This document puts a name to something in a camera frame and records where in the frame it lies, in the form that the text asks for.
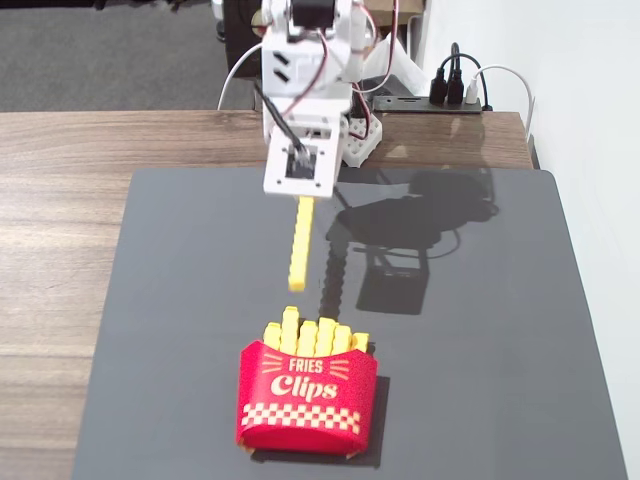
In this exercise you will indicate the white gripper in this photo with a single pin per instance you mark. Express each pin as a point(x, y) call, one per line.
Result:
point(334, 131)

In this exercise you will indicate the long yellow toy fry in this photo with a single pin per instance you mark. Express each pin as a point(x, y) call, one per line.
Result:
point(302, 240)

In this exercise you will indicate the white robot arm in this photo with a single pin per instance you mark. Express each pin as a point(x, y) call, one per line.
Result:
point(310, 55)

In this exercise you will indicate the black power strip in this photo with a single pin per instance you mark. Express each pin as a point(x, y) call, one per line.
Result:
point(405, 104)

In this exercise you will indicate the white plastic bag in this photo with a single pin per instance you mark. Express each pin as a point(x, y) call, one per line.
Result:
point(395, 65)

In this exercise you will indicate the black box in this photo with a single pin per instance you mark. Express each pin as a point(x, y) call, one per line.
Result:
point(240, 40)

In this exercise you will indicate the brown cardboard box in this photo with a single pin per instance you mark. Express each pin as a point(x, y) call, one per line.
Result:
point(395, 6)

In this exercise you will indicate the dark gray mat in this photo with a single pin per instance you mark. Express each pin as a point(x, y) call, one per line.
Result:
point(475, 350)

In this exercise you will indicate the red fries clips box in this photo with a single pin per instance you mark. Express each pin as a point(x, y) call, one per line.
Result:
point(305, 400)

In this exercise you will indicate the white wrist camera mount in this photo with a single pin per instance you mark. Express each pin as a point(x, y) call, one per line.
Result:
point(325, 170)

